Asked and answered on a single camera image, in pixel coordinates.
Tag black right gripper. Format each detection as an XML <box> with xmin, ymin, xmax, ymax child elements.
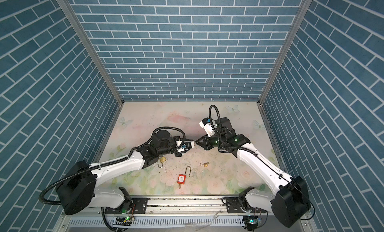
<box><xmin>195</xmin><ymin>133</ymin><xmax>227</xmax><ymax>150</ymax></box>

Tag red safety padlock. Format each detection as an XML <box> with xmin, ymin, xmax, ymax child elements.
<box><xmin>177</xmin><ymin>166</ymin><xmax>192</xmax><ymax>189</ymax></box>

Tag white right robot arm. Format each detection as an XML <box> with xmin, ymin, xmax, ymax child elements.
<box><xmin>196</xmin><ymin>117</ymin><xmax>312</xmax><ymax>228</ymax></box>

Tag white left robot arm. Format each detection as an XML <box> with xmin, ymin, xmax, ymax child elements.
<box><xmin>56</xmin><ymin>129</ymin><xmax>195</xmax><ymax>215</ymax></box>

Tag brass padlock with key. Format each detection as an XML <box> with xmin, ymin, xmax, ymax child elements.
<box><xmin>158</xmin><ymin>156</ymin><xmax>167</xmax><ymax>168</ymax></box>

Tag small brass padlock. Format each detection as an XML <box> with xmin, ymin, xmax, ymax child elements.
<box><xmin>200</xmin><ymin>162</ymin><xmax>210</xmax><ymax>167</ymax></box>

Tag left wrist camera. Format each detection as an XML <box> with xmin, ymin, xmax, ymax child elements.
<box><xmin>176</xmin><ymin>140</ymin><xmax>191</xmax><ymax>153</ymax></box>

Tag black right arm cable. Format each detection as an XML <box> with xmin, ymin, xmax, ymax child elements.
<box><xmin>208</xmin><ymin>104</ymin><xmax>316</xmax><ymax>221</ymax></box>

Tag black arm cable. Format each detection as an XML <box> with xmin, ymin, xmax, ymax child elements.
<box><xmin>38</xmin><ymin>126</ymin><xmax>187</xmax><ymax>206</ymax></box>
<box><xmin>208</xmin><ymin>104</ymin><xmax>316</xmax><ymax>221</ymax></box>

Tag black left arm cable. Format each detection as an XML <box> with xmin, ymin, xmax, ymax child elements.
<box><xmin>38</xmin><ymin>126</ymin><xmax>187</xmax><ymax>206</ymax></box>

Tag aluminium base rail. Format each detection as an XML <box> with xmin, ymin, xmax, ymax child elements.
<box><xmin>52</xmin><ymin>195</ymin><xmax>319</xmax><ymax>232</ymax></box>

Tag aluminium right corner post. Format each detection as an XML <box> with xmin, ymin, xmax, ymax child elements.
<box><xmin>258</xmin><ymin>0</ymin><xmax>316</xmax><ymax>105</ymax></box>

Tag aluminium corner post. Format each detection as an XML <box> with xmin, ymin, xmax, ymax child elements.
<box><xmin>51</xmin><ymin>0</ymin><xmax>124</xmax><ymax>106</ymax></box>
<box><xmin>258</xmin><ymin>0</ymin><xmax>316</xmax><ymax>105</ymax></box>

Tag aluminium left corner post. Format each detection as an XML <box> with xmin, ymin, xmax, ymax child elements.
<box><xmin>51</xmin><ymin>0</ymin><xmax>124</xmax><ymax>106</ymax></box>

